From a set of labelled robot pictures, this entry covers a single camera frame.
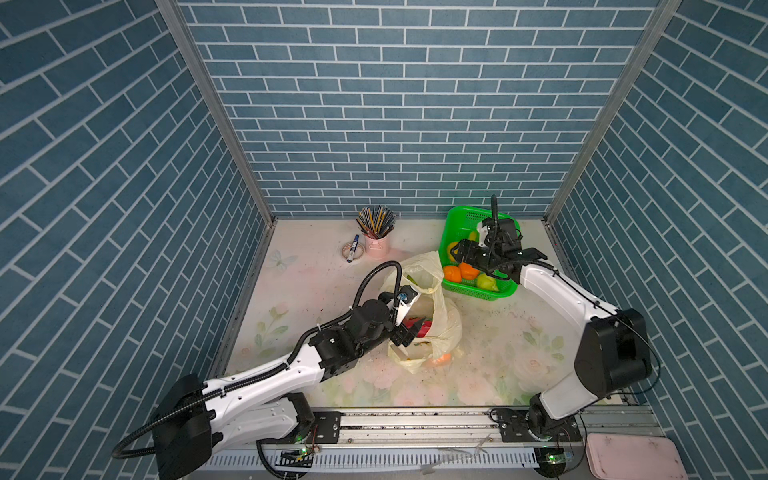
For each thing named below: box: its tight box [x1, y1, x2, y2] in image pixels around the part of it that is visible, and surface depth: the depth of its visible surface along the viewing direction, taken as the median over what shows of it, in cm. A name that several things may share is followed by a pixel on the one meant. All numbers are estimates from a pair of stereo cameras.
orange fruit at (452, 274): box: [443, 265, 461, 283], surface depth 98 cm
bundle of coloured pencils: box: [356, 205, 396, 239], surface depth 104 cm
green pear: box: [476, 272, 499, 291], surface depth 98 cm
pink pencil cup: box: [365, 234, 391, 258], surface depth 105 cm
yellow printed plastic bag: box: [388, 251, 463, 374], surface depth 79 cm
